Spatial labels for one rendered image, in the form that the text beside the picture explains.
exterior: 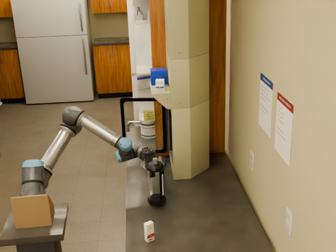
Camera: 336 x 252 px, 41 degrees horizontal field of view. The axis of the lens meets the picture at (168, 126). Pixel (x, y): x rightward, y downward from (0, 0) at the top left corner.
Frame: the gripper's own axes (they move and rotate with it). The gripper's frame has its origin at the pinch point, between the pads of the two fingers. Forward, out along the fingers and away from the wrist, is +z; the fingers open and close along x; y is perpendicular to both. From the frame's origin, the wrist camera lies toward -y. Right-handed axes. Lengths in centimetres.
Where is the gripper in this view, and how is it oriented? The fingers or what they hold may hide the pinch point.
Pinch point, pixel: (155, 169)
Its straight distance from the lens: 247.6
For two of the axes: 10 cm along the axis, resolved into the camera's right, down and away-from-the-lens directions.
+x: 9.4, -1.4, 3.0
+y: -0.6, -9.6, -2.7
